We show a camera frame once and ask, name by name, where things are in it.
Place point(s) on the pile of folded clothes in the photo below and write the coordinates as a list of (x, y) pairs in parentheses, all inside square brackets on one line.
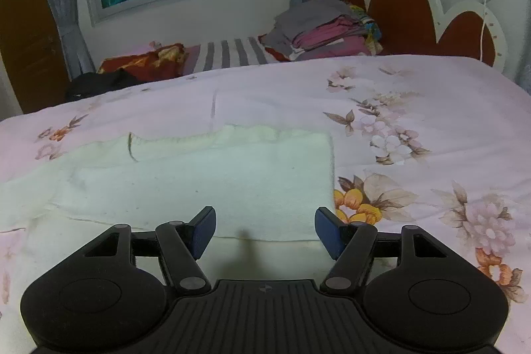
[(319, 26)]

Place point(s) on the white towel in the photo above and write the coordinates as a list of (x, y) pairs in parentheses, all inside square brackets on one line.
[(207, 180)]

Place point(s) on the black cloth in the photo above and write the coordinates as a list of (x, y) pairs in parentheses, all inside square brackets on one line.
[(99, 84)]

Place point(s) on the red floral pillow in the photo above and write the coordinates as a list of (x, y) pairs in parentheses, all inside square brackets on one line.
[(141, 63)]

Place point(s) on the red and white headboard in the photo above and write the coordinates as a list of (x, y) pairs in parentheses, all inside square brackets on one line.
[(402, 1)]

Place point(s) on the pink floral bed sheet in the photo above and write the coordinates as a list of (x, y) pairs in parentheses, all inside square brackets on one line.
[(269, 88)]

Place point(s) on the brown wooden door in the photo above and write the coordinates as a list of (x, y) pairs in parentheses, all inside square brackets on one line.
[(25, 39)]

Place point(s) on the grey striped pillow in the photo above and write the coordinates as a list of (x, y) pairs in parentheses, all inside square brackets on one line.
[(232, 53)]

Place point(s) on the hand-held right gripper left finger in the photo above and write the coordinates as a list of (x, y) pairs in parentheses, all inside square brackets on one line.
[(204, 231)]

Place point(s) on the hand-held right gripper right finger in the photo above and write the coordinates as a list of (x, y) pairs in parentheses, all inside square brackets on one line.
[(327, 231)]

